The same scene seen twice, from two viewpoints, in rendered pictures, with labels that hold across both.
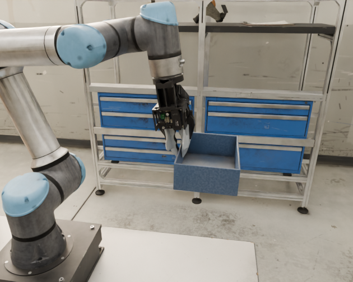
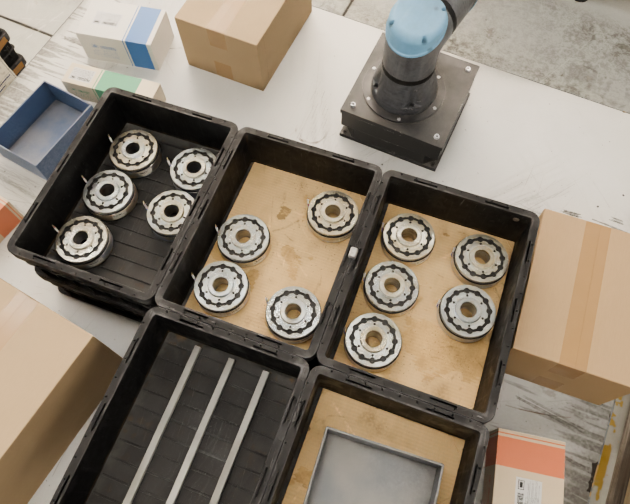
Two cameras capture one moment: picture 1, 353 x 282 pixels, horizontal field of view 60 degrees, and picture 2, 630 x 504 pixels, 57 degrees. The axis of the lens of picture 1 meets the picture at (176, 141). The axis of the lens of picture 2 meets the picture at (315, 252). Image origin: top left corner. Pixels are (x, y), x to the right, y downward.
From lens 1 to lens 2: 0.56 m
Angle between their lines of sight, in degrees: 44
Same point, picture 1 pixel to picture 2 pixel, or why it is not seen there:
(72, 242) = (443, 87)
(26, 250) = (400, 94)
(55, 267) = (426, 118)
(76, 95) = not seen: outside the picture
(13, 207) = (406, 46)
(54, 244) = (430, 90)
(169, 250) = (558, 117)
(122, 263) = (493, 122)
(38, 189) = (439, 26)
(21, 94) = not seen: outside the picture
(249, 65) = not seen: outside the picture
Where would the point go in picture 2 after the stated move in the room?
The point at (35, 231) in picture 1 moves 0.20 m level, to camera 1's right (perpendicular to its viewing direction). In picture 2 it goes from (418, 75) to (514, 97)
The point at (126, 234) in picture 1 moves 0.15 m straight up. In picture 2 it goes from (499, 79) to (517, 35)
